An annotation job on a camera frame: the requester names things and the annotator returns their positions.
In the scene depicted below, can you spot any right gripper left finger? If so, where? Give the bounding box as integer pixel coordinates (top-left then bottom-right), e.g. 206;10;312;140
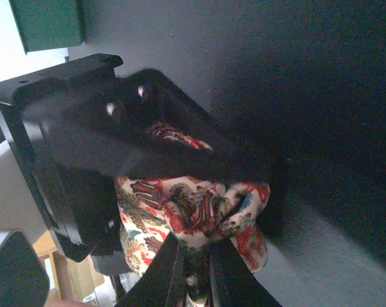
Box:
116;234;187;306

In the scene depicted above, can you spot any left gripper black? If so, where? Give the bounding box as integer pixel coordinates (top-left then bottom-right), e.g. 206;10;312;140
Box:
0;54;122;262

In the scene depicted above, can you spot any green divided organizer tray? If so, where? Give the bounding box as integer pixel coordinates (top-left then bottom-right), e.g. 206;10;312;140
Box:
9;0;85;53

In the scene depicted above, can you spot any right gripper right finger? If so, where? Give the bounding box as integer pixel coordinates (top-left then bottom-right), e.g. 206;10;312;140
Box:
209;239;281;307

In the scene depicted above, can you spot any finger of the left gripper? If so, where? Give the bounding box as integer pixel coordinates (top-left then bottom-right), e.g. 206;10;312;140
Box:
52;70;273;182

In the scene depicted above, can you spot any floral patterned tie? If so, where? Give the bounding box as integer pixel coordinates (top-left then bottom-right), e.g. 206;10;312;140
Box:
114;121;272;307

